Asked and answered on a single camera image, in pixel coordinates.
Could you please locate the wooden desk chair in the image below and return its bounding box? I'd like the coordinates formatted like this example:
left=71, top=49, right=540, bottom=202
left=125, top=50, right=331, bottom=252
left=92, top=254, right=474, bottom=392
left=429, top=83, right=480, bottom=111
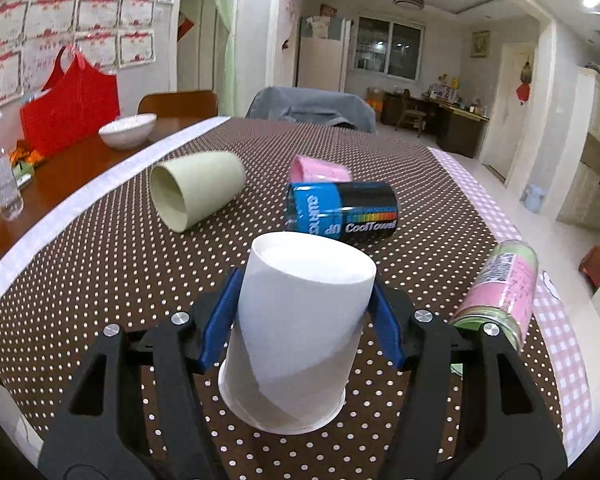
left=395, top=94, right=427, bottom=138

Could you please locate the light blue bin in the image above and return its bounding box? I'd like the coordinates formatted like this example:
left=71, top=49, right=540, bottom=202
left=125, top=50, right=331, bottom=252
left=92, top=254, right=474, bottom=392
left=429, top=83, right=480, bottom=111
left=520, top=184, right=547, bottom=214

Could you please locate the pale green cup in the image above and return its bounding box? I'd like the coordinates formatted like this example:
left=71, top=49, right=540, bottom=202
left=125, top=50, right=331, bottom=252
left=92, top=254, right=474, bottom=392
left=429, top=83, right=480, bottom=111
left=149, top=151, right=246, bottom=233

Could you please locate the dark wooden desk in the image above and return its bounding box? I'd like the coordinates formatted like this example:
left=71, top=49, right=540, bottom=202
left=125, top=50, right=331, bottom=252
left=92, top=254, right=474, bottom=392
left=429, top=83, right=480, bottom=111
left=381, top=91, right=490, bottom=159

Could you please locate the framed wall picture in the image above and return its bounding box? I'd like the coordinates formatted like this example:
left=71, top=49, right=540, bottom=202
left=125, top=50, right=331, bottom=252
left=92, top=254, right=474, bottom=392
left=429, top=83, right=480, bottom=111
left=470, top=30, right=491, bottom=58

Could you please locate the pink cup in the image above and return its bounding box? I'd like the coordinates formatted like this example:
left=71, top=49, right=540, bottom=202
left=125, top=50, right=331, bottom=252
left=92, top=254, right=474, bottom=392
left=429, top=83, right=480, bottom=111
left=289, top=155, right=353, bottom=185

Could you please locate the white cabinet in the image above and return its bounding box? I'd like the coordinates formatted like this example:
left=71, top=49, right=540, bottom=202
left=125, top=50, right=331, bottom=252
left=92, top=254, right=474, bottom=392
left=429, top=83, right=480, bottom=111
left=555, top=66, right=600, bottom=233

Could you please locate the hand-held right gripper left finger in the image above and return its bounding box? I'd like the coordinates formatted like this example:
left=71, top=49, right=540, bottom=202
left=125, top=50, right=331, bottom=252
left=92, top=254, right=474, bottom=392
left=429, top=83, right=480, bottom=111
left=38, top=267, right=244, bottom=480

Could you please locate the clear spray bottle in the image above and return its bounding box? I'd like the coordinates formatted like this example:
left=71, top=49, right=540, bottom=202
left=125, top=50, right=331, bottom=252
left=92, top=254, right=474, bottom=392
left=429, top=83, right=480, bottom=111
left=0, top=108, right=25, bottom=222

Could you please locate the wall of certificates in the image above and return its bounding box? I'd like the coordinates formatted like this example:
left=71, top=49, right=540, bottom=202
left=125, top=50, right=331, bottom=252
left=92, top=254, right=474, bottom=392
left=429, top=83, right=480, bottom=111
left=0, top=0, right=177, bottom=111

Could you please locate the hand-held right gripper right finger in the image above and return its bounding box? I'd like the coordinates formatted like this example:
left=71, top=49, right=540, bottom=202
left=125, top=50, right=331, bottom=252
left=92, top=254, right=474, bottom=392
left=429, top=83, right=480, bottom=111
left=364, top=277, right=567, bottom=480

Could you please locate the grey covered sofa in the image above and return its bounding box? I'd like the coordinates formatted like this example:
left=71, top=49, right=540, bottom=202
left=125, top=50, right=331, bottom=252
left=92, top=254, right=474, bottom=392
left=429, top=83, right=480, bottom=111
left=244, top=86, right=379, bottom=135

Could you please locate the red bag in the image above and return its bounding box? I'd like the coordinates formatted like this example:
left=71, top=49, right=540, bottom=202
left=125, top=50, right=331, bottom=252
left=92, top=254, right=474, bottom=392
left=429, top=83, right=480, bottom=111
left=20, top=45, right=121, bottom=160

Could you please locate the blue and black canister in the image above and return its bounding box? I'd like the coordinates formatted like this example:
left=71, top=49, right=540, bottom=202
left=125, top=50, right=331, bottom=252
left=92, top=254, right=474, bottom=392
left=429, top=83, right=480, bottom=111
left=285, top=181, right=398, bottom=246

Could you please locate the white paper cup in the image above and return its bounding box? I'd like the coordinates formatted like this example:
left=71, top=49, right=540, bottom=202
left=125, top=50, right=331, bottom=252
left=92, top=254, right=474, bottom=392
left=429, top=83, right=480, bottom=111
left=218, top=231, right=377, bottom=435

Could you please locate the white refrigerator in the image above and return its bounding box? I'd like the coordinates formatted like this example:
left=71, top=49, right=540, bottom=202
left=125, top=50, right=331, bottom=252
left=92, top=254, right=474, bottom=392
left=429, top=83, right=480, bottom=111
left=296, top=16, right=354, bottom=94

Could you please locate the white bowl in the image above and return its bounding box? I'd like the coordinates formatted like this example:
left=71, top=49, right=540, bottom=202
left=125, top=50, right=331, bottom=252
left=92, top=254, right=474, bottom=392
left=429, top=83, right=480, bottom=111
left=98, top=113, right=158, bottom=150

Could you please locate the window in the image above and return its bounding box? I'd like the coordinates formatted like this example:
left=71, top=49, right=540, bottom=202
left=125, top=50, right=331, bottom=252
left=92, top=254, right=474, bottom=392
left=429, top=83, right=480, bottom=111
left=352, top=16, right=427, bottom=82

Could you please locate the brown polka dot tablecloth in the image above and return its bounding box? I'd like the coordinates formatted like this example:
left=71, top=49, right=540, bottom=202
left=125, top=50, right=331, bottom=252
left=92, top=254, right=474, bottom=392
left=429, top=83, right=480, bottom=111
left=0, top=116, right=593, bottom=480

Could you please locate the pink and green canister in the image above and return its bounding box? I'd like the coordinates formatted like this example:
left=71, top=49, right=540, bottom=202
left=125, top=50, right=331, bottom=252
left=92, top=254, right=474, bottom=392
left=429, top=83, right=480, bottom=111
left=448, top=240, right=539, bottom=352

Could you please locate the green curtain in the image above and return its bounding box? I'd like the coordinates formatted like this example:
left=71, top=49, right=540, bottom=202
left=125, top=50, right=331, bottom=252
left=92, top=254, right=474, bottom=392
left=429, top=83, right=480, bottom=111
left=200, top=0, right=253, bottom=119

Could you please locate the white door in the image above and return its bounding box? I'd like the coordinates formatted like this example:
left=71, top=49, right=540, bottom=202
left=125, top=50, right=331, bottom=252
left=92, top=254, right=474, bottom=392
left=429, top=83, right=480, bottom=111
left=481, top=42, right=537, bottom=177

